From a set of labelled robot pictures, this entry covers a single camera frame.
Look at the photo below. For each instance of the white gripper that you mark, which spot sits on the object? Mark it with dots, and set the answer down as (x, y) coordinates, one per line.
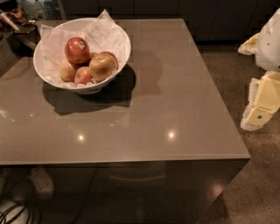
(269, 44)

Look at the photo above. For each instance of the yellow-red front apple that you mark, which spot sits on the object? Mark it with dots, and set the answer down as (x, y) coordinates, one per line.
(102, 66)

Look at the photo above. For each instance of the red apple at right rear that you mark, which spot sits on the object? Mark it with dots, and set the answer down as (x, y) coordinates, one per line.
(111, 54)

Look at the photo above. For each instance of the small red front apple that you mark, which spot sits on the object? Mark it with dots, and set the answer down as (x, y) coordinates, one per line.
(83, 75)

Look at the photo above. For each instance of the red apple with sticker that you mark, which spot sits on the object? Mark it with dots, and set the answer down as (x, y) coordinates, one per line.
(77, 50)

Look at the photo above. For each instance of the yellow apple at left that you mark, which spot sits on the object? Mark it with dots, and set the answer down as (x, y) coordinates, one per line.
(67, 70)

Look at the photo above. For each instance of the white crumpled paper liner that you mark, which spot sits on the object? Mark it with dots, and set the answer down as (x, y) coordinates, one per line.
(102, 34)

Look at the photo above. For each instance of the white shoe under table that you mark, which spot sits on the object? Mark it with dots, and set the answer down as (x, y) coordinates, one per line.
(42, 182)

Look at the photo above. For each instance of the dark bag with strap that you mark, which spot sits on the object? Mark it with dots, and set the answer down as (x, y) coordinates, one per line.
(13, 17)

